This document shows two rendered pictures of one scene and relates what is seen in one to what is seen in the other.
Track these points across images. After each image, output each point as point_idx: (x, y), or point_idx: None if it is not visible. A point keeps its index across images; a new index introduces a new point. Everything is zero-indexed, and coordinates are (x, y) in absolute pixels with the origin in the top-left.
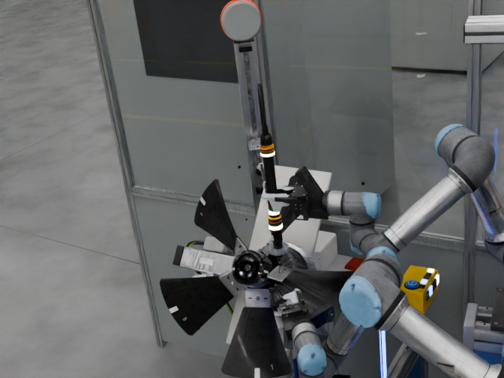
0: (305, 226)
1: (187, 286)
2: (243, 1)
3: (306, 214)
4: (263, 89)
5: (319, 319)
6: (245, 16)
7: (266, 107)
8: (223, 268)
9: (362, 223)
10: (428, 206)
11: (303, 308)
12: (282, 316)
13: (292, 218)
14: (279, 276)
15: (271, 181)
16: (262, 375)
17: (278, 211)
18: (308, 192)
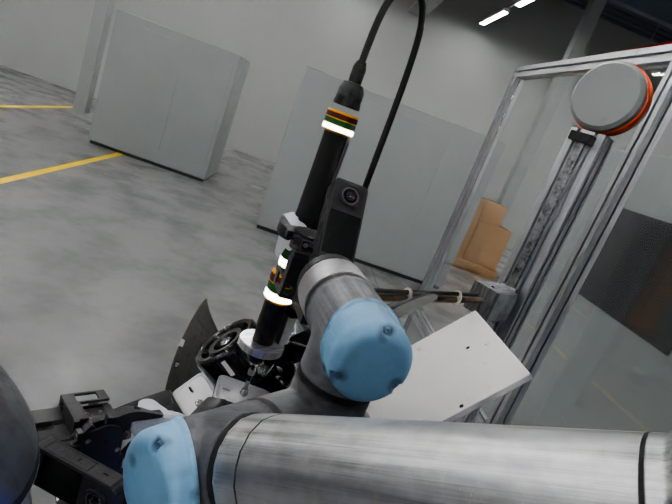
0: (409, 416)
1: (202, 323)
2: (628, 63)
3: (283, 281)
4: (585, 242)
5: (61, 477)
6: (615, 88)
7: (571, 271)
8: None
9: (305, 372)
10: (407, 463)
11: (83, 426)
12: (60, 399)
13: (274, 278)
14: (229, 393)
15: (308, 188)
16: (63, 502)
17: (277, 253)
18: (317, 234)
